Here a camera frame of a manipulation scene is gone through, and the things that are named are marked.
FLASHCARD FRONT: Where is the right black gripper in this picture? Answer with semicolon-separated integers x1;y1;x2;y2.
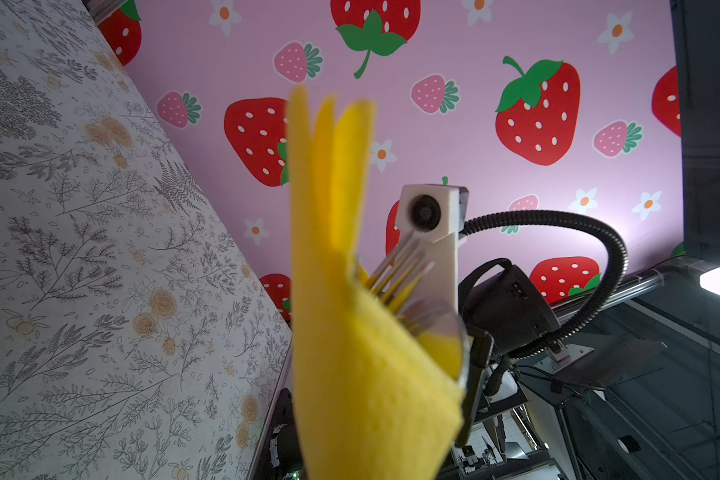
454;258;560;447

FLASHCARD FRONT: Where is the metal spoon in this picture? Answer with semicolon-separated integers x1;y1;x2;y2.
398;296;469;387

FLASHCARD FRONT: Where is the metal fork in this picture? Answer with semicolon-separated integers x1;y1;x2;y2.
364;233;434;315

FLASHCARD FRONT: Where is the yellow paper napkin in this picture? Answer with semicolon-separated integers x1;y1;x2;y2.
286;87;464;479

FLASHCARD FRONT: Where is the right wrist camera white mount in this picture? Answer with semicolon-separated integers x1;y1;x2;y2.
396;184;469;308

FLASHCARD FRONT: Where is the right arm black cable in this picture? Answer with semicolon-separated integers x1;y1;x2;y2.
460;209;629;361

